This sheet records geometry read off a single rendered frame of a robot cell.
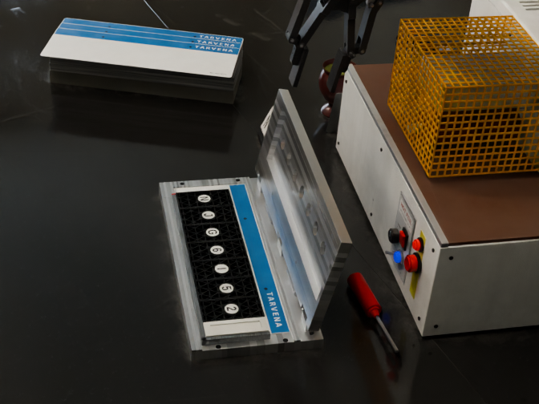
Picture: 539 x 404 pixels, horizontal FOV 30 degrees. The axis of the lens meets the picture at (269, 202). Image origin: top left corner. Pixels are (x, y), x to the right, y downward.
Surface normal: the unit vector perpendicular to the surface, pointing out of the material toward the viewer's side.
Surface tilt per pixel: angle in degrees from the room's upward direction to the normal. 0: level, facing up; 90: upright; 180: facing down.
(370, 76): 0
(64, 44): 0
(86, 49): 0
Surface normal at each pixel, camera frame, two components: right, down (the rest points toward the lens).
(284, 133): -0.95, -0.09
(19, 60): 0.07, -0.80
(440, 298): 0.20, 0.59
